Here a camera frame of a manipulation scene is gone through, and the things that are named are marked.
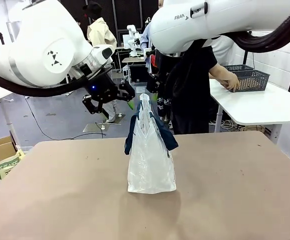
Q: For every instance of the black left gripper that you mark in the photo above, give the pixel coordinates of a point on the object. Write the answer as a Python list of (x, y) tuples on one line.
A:
[(102, 88)]

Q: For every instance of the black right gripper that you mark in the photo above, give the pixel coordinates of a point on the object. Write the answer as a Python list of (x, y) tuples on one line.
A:
[(159, 66)]

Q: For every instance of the grey perforated plastic basket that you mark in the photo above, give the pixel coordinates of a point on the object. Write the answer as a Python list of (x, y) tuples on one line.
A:
[(254, 81), (239, 67)]

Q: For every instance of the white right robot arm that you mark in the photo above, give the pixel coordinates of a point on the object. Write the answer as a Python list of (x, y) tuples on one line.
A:
[(209, 20)]

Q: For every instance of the person's left forearm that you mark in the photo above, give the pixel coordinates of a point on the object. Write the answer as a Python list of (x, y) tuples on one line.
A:
[(218, 71)]

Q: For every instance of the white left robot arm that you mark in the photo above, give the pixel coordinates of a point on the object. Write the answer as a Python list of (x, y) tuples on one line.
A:
[(47, 45)]

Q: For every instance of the person's left hand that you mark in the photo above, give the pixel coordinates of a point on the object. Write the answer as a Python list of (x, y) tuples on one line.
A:
[(230, 82)]

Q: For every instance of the black equipment case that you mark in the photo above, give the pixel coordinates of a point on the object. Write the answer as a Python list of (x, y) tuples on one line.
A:
[(138, 73)]

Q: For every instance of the brown background table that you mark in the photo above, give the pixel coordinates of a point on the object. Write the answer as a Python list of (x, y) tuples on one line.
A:
[(132, 60)]

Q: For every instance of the person in black shirt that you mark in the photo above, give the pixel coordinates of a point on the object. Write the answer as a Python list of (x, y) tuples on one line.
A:
[(197, 87)]

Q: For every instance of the person in blue shirt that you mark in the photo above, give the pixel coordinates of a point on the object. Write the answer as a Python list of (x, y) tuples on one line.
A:
[(145, 37)]

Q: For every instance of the small white background robot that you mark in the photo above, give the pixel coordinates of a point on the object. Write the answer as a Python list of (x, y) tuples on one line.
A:
[(131, 30)]

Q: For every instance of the person in beige coat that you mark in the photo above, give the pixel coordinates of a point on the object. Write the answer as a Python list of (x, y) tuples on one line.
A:
[(99, 32)]

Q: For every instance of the green printed white carton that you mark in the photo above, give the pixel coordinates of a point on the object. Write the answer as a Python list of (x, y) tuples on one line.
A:
[(7, 166)]

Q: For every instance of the grey floor base plate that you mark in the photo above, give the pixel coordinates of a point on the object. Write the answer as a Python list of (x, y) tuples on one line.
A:
[(92, 127)]

